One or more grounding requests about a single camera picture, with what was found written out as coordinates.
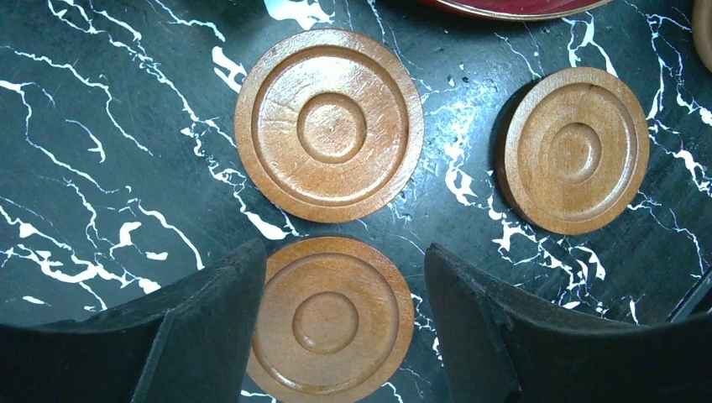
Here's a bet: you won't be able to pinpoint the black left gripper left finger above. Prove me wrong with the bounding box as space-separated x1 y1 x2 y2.
1 239 266 402

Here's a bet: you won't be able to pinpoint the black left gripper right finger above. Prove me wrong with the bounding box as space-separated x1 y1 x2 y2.
424 243 711 402

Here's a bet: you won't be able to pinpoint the small light wooden coaster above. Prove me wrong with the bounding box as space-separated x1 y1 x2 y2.
692 0 711 71

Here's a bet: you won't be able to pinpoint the dark brown coaster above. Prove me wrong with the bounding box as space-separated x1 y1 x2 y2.
248 236 415 402

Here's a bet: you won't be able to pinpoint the brown wooden coaster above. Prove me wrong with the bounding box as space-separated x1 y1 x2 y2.
234 29 425 223

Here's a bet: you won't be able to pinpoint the round red tray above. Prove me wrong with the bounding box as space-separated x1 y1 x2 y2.
420 0 610 22

